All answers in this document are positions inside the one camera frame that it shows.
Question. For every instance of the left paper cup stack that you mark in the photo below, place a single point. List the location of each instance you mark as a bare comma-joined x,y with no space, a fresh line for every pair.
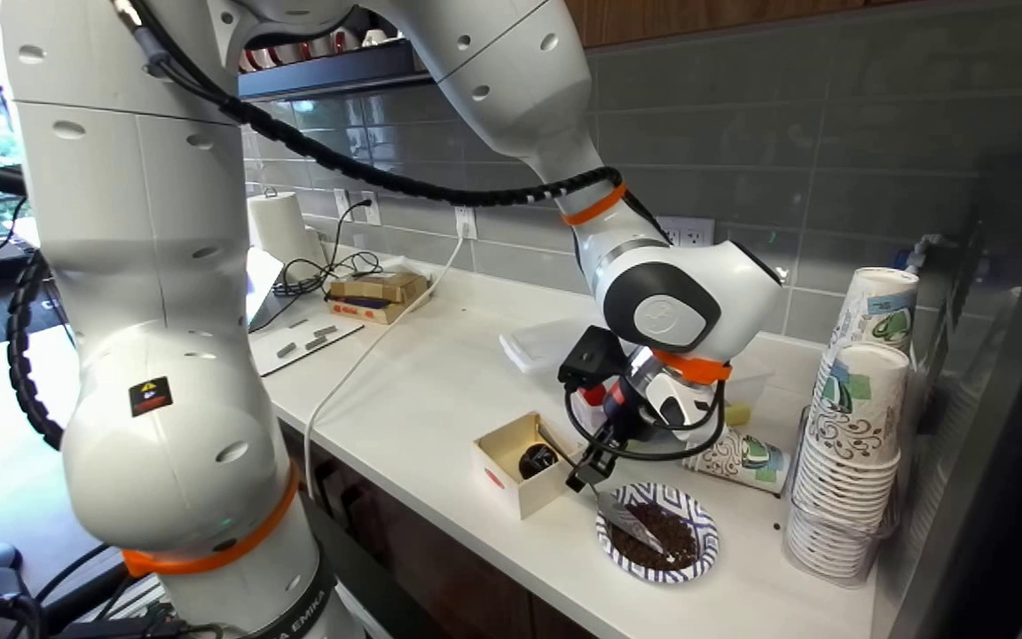
877,308

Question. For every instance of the white plastic tray lid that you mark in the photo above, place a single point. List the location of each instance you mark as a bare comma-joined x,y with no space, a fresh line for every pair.
541,350

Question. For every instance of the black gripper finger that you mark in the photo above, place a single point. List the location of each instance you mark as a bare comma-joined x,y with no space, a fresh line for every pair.
586,467
608,455

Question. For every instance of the cardboard box on counter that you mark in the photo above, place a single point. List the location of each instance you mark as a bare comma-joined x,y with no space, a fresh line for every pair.
381,295

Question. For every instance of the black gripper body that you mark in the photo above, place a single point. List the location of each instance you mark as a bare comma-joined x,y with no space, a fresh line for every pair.
650,412

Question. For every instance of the small wooden box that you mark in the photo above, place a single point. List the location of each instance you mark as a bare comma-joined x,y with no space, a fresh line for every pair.
497,467

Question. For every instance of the black round object in box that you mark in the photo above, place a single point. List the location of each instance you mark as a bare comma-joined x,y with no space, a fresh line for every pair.
533,460

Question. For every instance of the wooden upper cabinet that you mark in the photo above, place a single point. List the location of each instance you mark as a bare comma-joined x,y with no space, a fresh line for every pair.
619,21

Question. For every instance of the right paper cup stack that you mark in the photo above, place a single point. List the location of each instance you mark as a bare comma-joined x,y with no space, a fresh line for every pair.
846,461

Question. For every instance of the black coffee machine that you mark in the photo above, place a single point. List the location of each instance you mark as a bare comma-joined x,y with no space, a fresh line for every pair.
952,565

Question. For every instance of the clear plastic container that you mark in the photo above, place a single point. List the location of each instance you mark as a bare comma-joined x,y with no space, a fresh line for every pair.
762,401

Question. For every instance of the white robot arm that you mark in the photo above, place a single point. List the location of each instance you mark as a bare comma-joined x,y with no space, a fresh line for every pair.
132,157

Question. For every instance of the blue white packet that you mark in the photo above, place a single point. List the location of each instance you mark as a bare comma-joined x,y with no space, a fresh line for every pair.
743,460

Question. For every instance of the white wall outlet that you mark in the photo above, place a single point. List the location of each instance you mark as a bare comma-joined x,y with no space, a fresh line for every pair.
689,229

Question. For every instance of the silver spoon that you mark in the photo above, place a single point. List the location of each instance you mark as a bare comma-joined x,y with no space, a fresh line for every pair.
626,518

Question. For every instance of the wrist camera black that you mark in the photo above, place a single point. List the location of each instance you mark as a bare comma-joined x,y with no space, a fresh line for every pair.
594,356

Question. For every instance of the paper cup stack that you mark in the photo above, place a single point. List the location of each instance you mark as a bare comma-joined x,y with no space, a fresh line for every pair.
846,461
877,308

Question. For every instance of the patterned paper bowl with coffee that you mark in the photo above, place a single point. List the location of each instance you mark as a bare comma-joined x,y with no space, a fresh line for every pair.
676,518

